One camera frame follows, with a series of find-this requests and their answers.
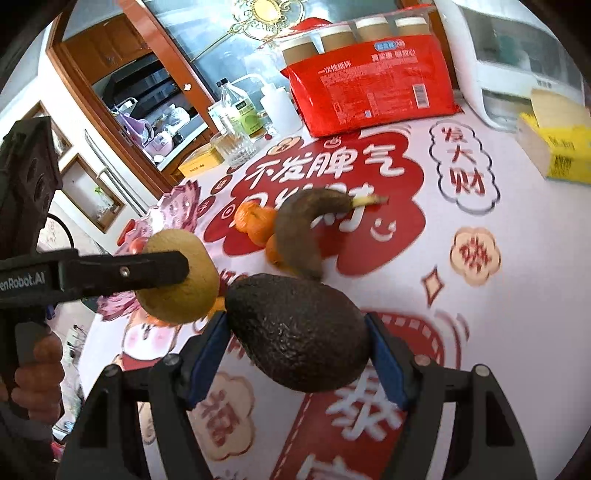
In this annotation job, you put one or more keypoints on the brown kiwi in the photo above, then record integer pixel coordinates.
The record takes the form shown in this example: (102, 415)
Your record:
(194, 300)

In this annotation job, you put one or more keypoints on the dark avocado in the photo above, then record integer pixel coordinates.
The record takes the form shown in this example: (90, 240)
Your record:
(300, 332)

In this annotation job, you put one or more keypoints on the person's left hand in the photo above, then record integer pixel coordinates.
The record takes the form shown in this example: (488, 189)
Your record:
(44, 369)

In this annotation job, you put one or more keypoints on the wooden upper cabinets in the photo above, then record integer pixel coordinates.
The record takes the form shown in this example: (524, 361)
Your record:
(106, 46)

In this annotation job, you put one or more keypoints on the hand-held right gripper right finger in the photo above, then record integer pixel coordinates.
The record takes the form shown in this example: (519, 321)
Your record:
(388, 367)

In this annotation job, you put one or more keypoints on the white refrigerator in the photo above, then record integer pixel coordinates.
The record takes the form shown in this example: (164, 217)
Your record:
(106, 184)

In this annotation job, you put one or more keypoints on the overripe dark banana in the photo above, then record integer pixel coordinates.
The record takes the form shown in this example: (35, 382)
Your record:
(295, 230)

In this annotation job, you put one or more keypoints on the orange tangerine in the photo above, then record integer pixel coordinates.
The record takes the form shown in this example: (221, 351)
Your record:
(262, 231)
(272, 253)
(218, 307)
(244, 214)

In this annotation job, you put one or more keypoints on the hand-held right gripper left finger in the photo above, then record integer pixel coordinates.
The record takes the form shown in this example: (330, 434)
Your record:
(207, 364)

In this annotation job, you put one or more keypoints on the pink glass plate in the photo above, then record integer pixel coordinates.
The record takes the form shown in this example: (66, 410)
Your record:
(178, 205)

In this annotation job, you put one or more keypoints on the yellow tin box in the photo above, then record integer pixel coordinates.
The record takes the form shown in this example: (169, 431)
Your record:
(201, 161)

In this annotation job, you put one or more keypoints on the white water dispenser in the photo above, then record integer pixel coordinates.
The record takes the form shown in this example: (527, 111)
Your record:
(475, 69)

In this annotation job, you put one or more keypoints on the yellow tissue box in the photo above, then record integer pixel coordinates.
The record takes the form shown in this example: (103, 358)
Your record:
(568, 152)

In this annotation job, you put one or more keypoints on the purple plastic bag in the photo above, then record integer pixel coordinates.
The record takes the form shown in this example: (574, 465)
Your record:
(134, 124)

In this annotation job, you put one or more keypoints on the clear glass tumbler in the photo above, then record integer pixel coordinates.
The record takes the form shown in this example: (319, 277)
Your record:
(233, 147)

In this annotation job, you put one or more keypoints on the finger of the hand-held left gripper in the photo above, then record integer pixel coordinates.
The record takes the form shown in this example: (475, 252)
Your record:
(124, 274)

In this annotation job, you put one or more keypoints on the frosted glass sliding door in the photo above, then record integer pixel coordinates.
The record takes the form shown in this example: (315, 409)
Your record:
(221, 41)

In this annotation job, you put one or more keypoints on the glass bottle yellow label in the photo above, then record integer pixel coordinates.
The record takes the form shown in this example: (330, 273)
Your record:
(249, 117)

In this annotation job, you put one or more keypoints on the wooden door frame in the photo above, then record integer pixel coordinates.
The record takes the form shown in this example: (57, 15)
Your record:
(171, 50)

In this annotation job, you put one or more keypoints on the red tomato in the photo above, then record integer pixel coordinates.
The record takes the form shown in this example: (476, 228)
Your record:
(137, 244)

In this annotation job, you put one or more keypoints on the black kitchen appliance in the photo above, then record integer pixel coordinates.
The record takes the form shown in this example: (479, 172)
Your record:
(138, 83)

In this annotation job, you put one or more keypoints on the white squeeze bottle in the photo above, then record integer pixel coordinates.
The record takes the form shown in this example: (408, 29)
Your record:
(281, 110)

